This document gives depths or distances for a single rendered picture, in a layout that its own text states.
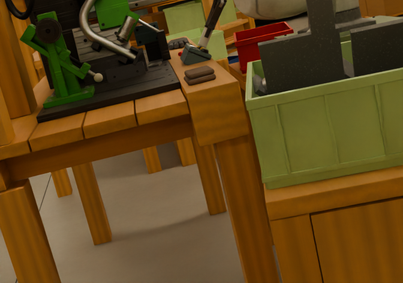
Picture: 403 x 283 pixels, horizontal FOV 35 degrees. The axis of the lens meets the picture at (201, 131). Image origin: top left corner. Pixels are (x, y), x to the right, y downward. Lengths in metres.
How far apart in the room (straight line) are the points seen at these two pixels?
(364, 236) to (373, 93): 0.25
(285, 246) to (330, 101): 0.26
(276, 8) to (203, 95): 0.33
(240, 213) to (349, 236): 0.64
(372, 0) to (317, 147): 7.18
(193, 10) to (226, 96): 3.41
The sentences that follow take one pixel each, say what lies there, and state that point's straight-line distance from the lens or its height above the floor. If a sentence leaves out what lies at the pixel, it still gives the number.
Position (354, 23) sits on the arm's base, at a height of 0.94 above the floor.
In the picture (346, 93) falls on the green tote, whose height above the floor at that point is 0.94.
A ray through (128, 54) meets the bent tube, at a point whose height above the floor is 0.97.
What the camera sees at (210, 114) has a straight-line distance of 1.65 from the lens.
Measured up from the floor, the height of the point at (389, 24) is 1.02.
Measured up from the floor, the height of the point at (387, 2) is 0.31.
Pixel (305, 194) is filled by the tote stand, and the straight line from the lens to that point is 1.10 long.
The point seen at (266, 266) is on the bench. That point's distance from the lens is 1.82.
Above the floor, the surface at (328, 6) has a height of 1.08.
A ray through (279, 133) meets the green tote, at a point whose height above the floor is 0.89.
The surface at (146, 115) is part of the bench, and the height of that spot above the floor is 0.87.
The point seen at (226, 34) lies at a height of 0.20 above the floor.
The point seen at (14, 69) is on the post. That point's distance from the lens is 2.04.
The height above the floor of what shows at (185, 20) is 0.83.
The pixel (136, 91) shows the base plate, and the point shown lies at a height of 0.90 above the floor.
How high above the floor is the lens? 1.19
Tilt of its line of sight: 14 degrees down
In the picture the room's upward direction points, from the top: 13 degrees counter-clockwise
